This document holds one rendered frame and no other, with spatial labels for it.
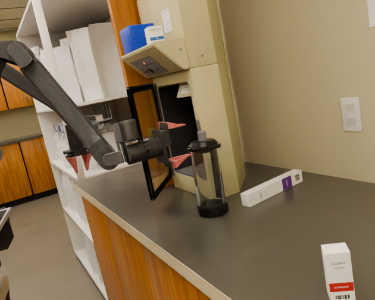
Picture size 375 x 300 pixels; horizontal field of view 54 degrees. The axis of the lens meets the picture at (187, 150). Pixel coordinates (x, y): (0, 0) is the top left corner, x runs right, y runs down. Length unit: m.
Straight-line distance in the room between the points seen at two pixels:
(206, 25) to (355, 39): 0.47
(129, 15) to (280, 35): 0.60
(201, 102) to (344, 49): 0.49
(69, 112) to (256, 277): 0.66
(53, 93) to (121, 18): 0.59
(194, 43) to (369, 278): 0.86
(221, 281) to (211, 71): 0.72
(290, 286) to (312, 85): 0.84
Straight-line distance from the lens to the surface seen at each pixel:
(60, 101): 1.10
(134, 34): 1.40
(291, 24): 1.49
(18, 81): 1.56
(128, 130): 1.07
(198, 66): 1.28
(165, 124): 1.10
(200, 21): 1.31
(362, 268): 0.87
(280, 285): 0.82
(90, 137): 1.08
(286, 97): 1.55
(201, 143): 1.14
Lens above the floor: 1.38
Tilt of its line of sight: 11 degrees down
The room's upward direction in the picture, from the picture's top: 11 degrees counter-clockwise
